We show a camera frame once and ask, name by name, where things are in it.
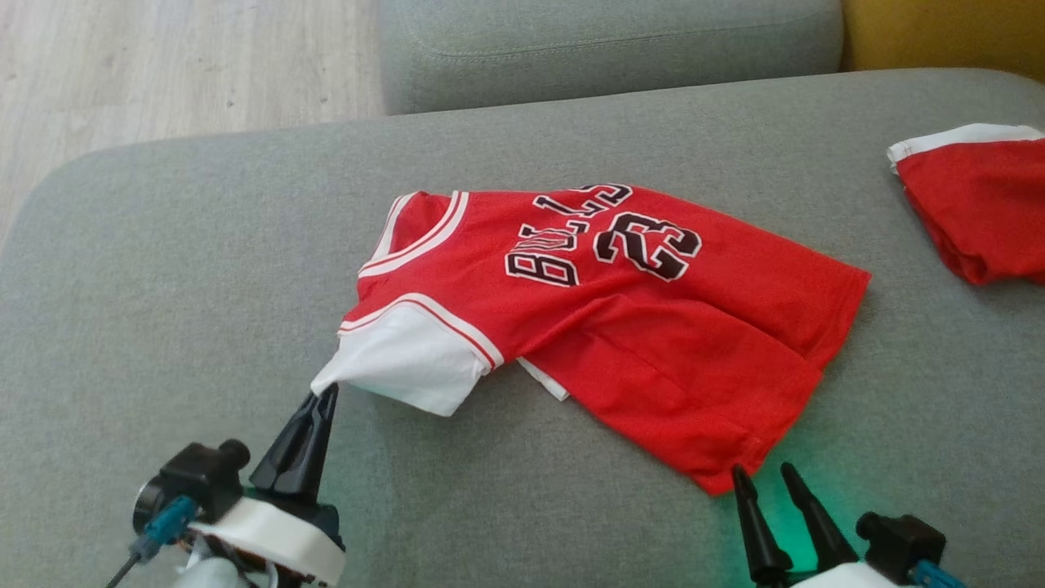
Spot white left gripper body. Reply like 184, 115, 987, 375
192, 485, 348, 588

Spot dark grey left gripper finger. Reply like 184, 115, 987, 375
249, 393, 320, 492
286, 384, 340, 504

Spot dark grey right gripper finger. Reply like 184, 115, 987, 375
780, 461, 859, 573
731, 464, 794, 586

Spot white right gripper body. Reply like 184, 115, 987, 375
758, 560, 909, 588

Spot red Bulls 23 jersey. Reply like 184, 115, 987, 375
310, 184, 873, 497

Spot grey sofa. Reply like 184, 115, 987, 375
0, 68, 1045, 588

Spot red and white shorts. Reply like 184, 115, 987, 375
887, 122, 1045, 287

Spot grey sofa section with seam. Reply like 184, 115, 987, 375
378, 0, 845, 116

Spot mustard yellow cushion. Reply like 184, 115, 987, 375
841, 0, 1045, 83

